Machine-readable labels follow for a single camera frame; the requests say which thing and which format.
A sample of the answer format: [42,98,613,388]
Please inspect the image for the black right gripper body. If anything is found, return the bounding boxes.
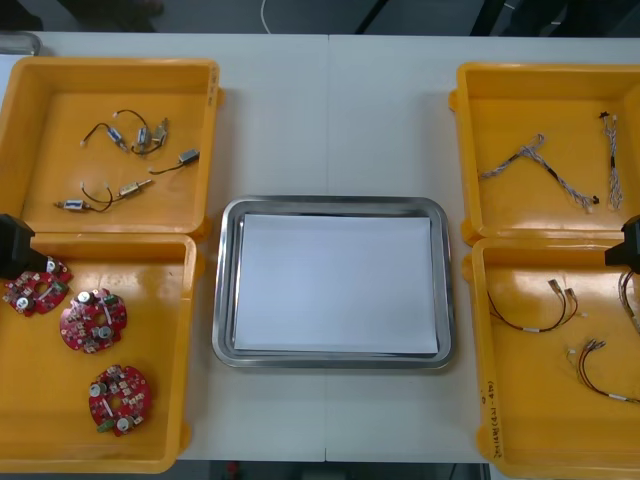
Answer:
[621,214,640,274]

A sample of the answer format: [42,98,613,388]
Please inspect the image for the white paper sheet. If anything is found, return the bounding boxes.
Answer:
[232,212,441,357]

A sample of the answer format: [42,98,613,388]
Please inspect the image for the black furniture leg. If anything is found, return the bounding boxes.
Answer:
[352,0,401,35]

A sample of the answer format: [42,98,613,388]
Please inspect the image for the red green-yellow wire harness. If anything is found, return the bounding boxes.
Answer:
[564,338,640,404]
[618,269,640,337]

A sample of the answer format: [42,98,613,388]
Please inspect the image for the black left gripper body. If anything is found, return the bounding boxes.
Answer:
[0,213,36,280]

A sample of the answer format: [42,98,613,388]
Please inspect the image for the red black wire harness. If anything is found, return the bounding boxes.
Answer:
[487,278,590,334]

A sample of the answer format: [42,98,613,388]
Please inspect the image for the grey metal tray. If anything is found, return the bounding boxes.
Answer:
[0,32,42,57]

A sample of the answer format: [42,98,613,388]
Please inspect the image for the blue-white twisted wire harness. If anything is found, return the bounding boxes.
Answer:
[597,112,626,210]
[478,132,601,215]

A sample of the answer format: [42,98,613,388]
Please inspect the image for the grey metal solenoid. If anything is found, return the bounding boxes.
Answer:
[148,148,201,176]

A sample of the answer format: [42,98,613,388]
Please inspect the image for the yellow-orange plastic bin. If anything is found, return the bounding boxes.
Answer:
[448,60,640,246]
[0,232,206,475]
[0,55,226,244]
[462,237,640,480]

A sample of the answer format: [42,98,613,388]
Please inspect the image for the round red circuit board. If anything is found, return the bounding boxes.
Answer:
[3,257,74,317]
[88,364,153,437]
[58,287,129,355]

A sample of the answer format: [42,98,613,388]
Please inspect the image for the steel tray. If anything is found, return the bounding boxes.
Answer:
[210,194,456,371]

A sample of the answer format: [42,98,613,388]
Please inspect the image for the blue label metal solenoid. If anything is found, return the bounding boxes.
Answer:
[79,122,126,150]
[53,180,116,214]

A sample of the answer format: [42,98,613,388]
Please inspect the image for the brass metal solenoid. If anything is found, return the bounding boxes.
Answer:
[79,178,154,204]
[147,117,171,157]

